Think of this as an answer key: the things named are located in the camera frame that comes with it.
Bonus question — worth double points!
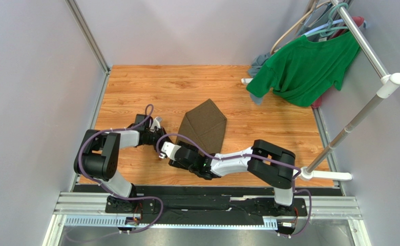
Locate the brown cloth napkin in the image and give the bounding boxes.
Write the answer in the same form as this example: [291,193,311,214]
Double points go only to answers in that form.
[178,99,227,153]

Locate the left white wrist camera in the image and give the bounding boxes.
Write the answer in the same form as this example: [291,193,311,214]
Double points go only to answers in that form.
[150,116,163,132]

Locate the purple cable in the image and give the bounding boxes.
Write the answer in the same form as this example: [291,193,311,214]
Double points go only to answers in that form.
[156,133,313,238]
[63,104,165,243]

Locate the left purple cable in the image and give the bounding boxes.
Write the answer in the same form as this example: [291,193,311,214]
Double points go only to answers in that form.
[63,104,165,243]

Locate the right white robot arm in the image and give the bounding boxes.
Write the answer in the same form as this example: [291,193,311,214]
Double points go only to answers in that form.
[160,139,299,215]

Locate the metal clothes rack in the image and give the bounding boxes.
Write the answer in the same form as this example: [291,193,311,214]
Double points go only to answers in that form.
[241,0,400,181]

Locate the grey blue cloth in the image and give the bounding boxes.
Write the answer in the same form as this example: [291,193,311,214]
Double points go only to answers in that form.
[247,53,271,105]

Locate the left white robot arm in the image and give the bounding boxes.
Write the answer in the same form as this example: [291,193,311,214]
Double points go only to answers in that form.
[74,114,166,213]

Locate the green t-shirt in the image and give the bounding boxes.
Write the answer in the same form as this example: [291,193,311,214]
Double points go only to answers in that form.
[246,32,361,107]

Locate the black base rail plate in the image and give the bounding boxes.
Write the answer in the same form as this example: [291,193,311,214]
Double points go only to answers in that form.
[73,184,310,226]

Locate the beige clothes hanger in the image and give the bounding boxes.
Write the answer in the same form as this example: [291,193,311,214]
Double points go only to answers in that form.
[269,0,330,55]

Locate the aluminium frame post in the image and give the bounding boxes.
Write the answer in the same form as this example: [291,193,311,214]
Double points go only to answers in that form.
[65,0,111,75]

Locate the light blue clothes hanger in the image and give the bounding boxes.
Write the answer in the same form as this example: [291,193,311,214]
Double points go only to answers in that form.
[303,19,347,37]

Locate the teal clothes hanger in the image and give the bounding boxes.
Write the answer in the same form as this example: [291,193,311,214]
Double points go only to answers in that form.
[303,3,349,37]

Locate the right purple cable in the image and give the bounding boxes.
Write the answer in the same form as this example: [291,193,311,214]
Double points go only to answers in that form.
[156,133,313,238]

